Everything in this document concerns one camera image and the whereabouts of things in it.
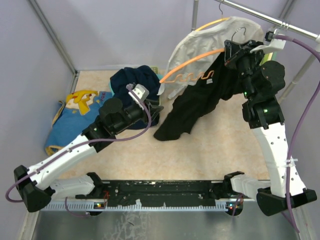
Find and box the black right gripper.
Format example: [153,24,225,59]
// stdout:
[223,39,267,100]

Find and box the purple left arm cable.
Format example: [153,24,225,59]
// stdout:
[4,84,152,218]

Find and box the yellow hanger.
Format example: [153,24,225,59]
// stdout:
[193,0,232,33]

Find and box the blue Pikachu t-shirt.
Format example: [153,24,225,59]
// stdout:
[44,90,113,156]

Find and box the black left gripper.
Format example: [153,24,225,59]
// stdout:
[113,98,164,134]

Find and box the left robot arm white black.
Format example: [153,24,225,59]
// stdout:
[13,97,163,213]

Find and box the green hanger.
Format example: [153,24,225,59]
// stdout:
[260,52,273,65]

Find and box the off-white t-shirt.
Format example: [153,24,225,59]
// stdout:
[158,16,264,99]

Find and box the black t-shirt white trim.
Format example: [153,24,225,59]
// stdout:
[153,52,243,141]

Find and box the metal clothes rack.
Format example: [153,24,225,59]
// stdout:
[189,0,320,106]

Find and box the dark navy t-shirt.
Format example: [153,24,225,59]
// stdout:
[99,65,163,134]

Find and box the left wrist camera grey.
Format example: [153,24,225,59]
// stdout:
[126,83,150,108]

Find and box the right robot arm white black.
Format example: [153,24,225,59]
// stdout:
[223,40,317,216]

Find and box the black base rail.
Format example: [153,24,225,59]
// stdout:
[76,180,243,215]

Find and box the orange hanger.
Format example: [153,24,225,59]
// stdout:
[158,26,247,85]

